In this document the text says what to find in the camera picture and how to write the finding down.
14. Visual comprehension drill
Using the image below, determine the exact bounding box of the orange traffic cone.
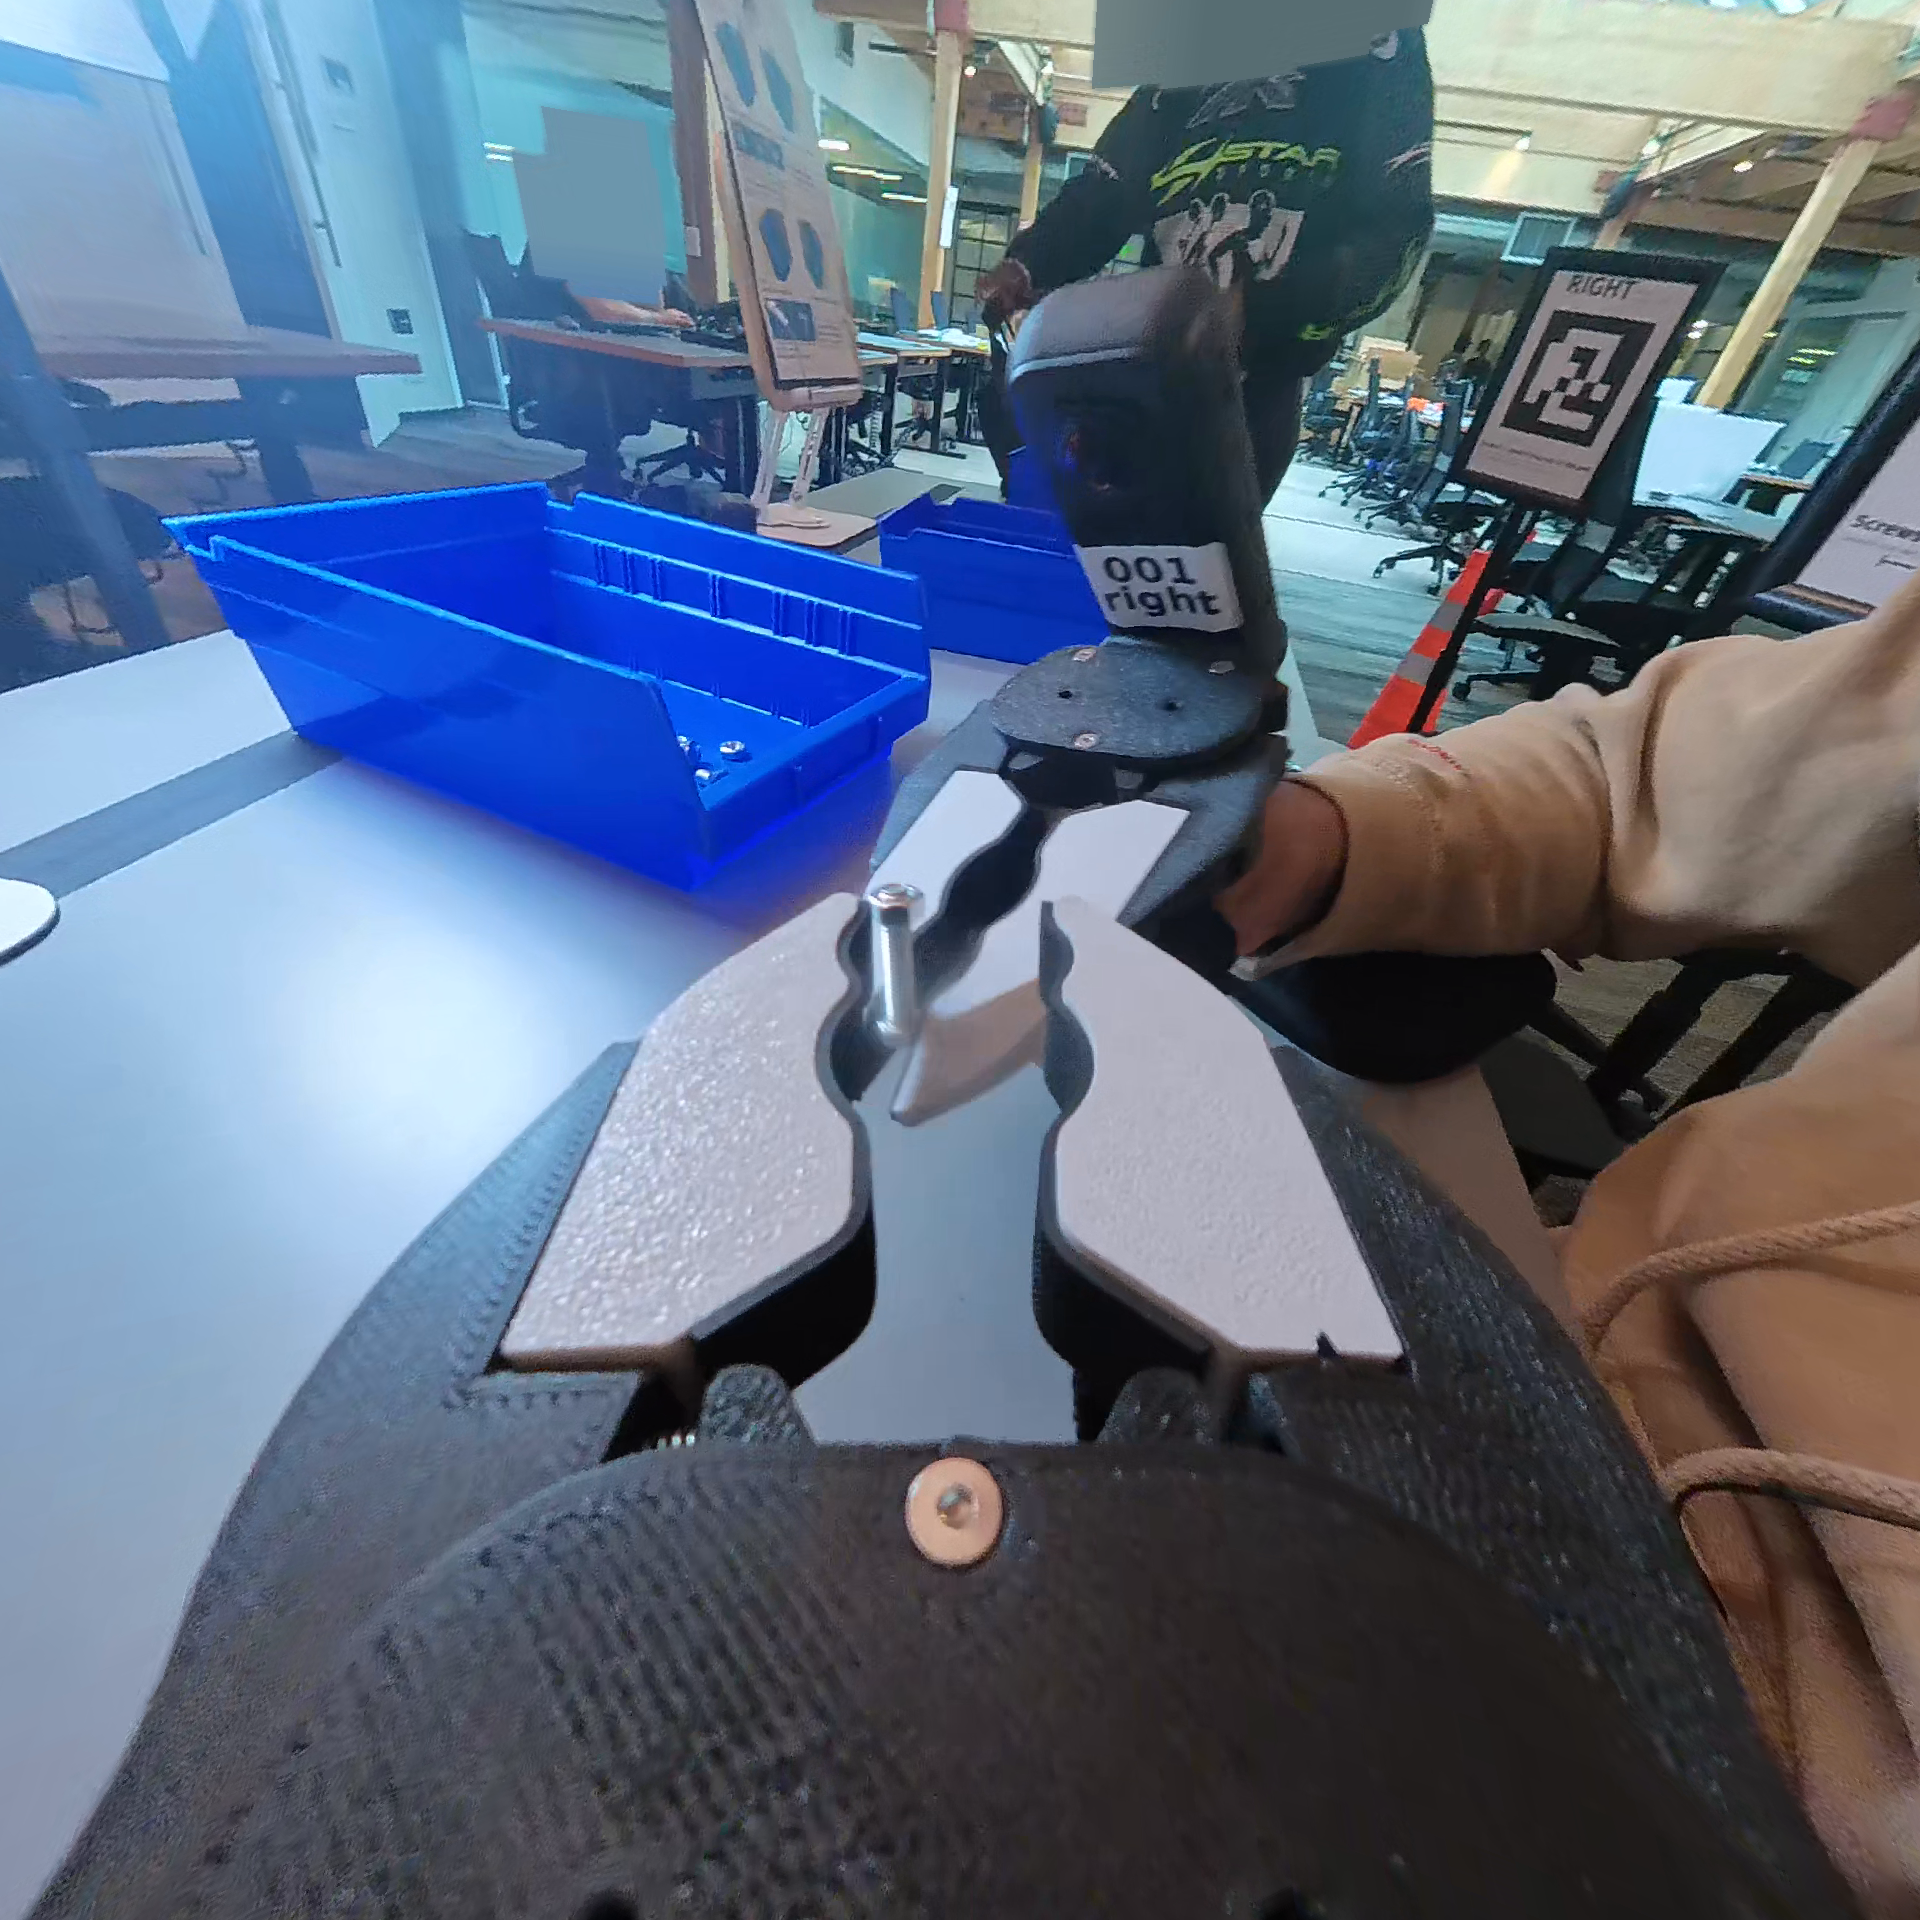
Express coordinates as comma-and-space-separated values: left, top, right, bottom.
1350, 541, 1499, 750

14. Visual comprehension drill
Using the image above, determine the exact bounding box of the person's right forearm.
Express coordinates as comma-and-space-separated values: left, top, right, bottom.
1292, 585, 1920, 980

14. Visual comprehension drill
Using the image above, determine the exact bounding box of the wooden desk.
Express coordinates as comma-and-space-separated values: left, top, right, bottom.
480, 322, 770, 500
0, 324, 424, 649

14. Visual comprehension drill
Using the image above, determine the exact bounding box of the black office chair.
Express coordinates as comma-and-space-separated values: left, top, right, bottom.
1486, 495, 1808, 710

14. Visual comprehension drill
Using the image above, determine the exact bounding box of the silver bolt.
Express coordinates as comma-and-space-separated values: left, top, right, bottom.
862, 878, 928, 1046

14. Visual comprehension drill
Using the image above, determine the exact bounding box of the black white banner stand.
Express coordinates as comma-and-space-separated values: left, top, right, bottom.
1464, 256, 1730, 530
1772, 354, 1920, 637

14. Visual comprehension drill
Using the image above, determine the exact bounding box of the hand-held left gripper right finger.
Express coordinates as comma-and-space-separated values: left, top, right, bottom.
1035, 900, 1408, 1417

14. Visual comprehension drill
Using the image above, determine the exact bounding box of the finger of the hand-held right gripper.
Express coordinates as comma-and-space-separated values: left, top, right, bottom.
888, 800, 1196, 1129
864, 768, 1065, 961

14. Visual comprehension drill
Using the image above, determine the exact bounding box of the person's beige hoodie torso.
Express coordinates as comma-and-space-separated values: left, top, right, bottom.
1561, 959, 1920, 1920

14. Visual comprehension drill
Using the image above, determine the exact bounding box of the beige hoodie drawstring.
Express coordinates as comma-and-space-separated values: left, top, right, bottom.
1584, 1196, 1920, 1537

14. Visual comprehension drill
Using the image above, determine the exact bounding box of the cardboard sign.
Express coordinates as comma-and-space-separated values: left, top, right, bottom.
668, 0, 875, 548

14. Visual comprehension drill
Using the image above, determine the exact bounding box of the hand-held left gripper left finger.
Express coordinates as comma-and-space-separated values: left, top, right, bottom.
504, 896, 881, 1405

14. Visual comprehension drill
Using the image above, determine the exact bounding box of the blue plastic bin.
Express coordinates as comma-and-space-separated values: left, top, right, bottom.
171, 480, 934, 896
881, 495, 1106, 668

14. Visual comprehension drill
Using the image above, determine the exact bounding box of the person's right hand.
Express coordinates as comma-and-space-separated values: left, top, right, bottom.
1216, 775, 1353, 961

